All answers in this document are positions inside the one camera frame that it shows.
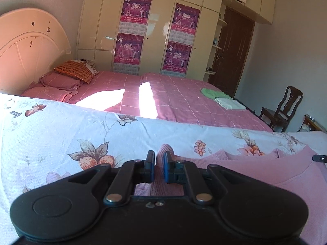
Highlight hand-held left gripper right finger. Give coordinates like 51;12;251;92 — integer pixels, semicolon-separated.
163;150;270;207

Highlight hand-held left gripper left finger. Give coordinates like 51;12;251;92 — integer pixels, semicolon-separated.
51;150;155;207

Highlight pink sweater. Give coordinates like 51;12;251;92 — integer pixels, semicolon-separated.
134;144;327;227

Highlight dark wooden chair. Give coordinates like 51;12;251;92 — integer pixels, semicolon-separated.
260;85;304;133

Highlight pink checked bed sheet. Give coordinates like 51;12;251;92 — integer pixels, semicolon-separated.
20;70;274;133

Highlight green folded cloth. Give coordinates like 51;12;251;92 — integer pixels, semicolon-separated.
200;88;230;100

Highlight white folded cloth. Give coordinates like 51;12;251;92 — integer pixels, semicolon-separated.
213;97;247;111

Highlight floral white bed sheet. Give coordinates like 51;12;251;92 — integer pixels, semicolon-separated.
0;93;327;236

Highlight purple calendar poster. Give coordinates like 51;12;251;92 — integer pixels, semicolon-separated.
112;33;144;75
170;3;201;44
161;41;193;78
119;0;152;35

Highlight orange striped pillow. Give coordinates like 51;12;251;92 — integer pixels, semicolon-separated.
54;60;100;83

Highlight pink checked pillow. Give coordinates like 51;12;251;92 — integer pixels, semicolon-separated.
28;83;78;103
39;72;84;91

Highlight cream corner shelves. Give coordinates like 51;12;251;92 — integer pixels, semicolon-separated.
204;13;228;76

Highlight brown wooden door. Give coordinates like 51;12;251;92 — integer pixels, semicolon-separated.
208;6;255;98

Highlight cream wardrobe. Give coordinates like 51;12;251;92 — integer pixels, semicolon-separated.
77;0;276;82

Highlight cream rounded headboard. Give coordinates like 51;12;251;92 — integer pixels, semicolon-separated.
0;8;71;96

